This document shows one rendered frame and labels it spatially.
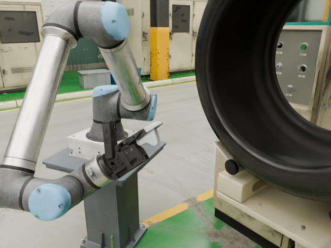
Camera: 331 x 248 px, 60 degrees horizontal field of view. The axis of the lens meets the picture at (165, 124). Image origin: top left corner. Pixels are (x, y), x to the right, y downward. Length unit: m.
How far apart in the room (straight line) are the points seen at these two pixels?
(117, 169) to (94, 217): 0.96
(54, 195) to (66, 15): 0.55
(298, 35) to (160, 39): 5.25
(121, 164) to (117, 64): 0.42
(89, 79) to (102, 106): 4.69
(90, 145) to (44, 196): 0.77
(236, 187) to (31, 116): 0.60
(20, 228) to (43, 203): 1.44
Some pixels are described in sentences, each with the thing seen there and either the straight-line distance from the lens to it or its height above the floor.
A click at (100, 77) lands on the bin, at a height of 0.21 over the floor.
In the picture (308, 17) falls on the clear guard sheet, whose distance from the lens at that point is 1.48.
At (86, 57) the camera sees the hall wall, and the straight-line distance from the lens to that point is 8.98.
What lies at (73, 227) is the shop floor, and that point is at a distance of 2.11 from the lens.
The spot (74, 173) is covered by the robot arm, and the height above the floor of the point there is 0.86.
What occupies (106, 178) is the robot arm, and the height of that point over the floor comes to 0.85.
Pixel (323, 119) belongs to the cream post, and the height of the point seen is 0.98.
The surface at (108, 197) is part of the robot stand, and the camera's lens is 1.64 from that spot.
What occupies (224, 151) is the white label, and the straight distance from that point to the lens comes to 0.78.
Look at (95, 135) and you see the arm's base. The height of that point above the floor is 0.73.
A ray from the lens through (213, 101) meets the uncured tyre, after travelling 0.74.
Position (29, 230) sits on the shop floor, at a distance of 2.18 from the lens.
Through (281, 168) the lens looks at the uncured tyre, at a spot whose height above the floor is 0.98.
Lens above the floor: 1.28
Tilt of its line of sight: 19 degrees down
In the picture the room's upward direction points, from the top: straight up
